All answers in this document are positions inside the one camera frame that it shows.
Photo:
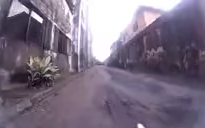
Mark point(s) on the tall grey building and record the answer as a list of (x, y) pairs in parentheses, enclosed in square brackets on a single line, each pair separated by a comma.
[(86, 36)]

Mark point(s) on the reddish-brown dirt road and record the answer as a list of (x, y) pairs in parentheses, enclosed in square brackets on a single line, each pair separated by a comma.
[(100, 100)]

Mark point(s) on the pale concrete pole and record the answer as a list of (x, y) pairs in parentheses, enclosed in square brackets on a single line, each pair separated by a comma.
[(78, 36)]

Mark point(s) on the broad-leaved green plant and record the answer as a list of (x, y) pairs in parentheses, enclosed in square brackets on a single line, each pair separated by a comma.
[(40, 70)]

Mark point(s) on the long dark graffitied building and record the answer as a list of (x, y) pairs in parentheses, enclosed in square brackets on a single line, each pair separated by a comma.
[(166, 43)]

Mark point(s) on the grey building with white awning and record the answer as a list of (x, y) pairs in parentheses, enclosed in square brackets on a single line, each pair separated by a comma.
[(40, 30)]

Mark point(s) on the robot's own part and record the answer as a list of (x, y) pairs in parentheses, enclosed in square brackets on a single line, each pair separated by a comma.
[(140, 125)]

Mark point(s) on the dirt verge strip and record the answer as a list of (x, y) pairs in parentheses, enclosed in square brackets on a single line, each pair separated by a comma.
[(26, 96)]

